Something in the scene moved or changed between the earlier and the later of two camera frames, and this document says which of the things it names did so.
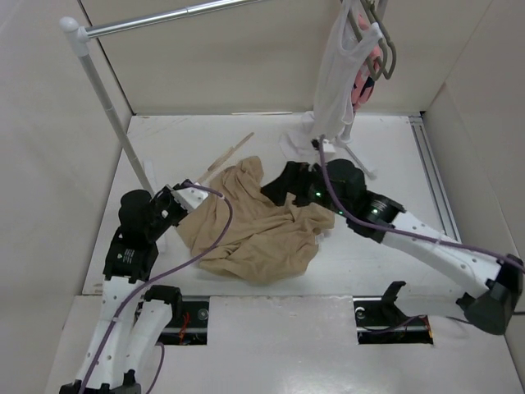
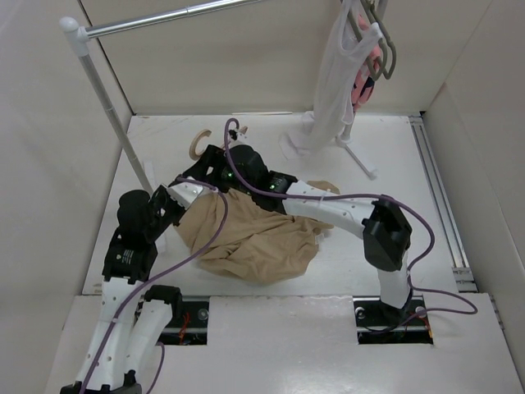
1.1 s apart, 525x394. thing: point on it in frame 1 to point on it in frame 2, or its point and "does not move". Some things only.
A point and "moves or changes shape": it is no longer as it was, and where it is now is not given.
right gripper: (298, 174) to (214, 156)
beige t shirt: (265, 241) does not move
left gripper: (167, 194) does not move
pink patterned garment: (363, 84) does not move
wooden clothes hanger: (215, 165) moves or changes shape
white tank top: (347, 44) does not move
